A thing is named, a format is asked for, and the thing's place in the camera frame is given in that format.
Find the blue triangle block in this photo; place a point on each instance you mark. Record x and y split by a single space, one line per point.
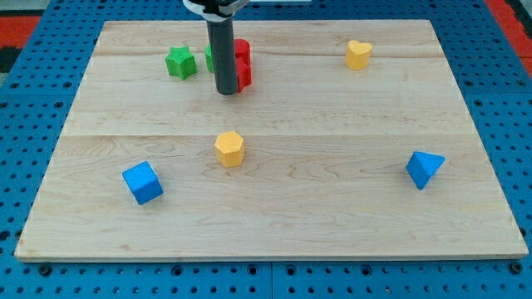
422 166

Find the red upper block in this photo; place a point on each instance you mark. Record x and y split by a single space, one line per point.
242 50

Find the blue cube block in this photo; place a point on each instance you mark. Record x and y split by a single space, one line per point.
143 182

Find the red lower block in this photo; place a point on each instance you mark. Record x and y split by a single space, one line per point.
244 74

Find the red block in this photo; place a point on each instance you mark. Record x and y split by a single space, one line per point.
244 74
242 50

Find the yellow hexagon block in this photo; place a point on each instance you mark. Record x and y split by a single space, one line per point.
230 149

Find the light wooden board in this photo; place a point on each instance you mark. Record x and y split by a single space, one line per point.
324 173

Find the green block behind tool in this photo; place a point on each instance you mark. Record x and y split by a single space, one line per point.
209 58

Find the green star block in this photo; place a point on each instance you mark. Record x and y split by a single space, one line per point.
180 62

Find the yellow heart block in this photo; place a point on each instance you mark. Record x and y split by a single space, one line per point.
358 54

